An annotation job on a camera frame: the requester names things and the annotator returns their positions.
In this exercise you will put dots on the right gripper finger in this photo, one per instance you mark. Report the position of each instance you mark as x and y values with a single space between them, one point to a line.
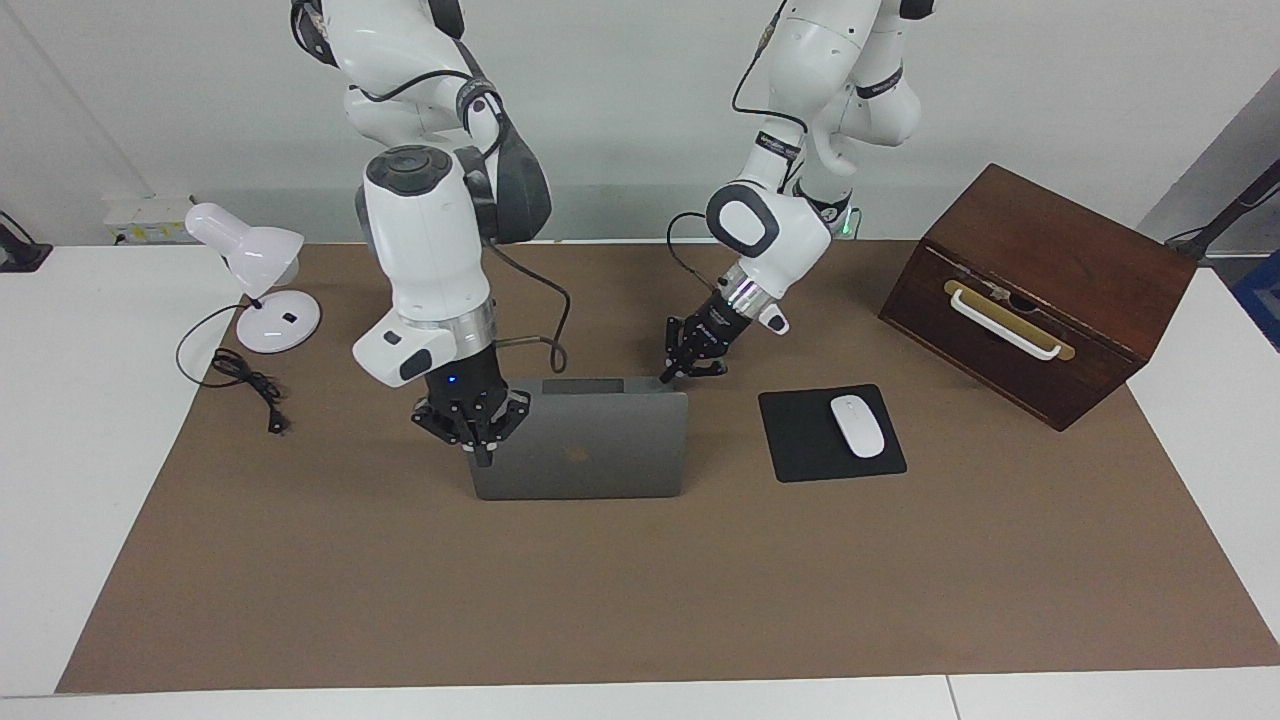
445 422
508 415

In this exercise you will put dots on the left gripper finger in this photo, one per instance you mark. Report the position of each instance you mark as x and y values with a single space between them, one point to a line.
708 366
677 345

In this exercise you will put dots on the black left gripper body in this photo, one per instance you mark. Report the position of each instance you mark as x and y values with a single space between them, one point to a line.
718 325

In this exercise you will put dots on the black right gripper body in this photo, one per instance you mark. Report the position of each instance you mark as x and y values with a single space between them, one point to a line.
465 385

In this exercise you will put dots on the grey laptop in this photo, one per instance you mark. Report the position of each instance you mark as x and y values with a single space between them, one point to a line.
590 450

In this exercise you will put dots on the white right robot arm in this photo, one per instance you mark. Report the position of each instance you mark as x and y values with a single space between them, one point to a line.
425 240

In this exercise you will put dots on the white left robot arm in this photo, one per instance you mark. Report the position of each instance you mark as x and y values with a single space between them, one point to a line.
770 240

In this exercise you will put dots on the black mouse pad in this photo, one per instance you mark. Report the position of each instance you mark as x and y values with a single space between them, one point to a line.
800 440

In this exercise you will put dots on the white computer mouse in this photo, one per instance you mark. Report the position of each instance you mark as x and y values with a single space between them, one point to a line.
858 428

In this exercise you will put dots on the brown table mat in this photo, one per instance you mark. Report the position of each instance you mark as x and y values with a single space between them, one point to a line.
600 600

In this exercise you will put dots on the white desk lamp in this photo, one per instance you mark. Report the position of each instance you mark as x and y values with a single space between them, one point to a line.
255 250

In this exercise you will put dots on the white power strip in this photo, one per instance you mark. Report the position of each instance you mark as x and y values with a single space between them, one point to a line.
140 225

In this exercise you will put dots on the dark wooden box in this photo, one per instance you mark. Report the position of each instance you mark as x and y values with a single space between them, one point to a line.
1080 260

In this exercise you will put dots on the black stand pole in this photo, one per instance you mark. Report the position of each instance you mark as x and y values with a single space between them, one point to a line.
1235 212

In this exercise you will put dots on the blue bin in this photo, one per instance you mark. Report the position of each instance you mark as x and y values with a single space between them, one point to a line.
1262 300

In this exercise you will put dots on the black clamp mount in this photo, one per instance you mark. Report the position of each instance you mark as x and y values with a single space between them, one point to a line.
15 255

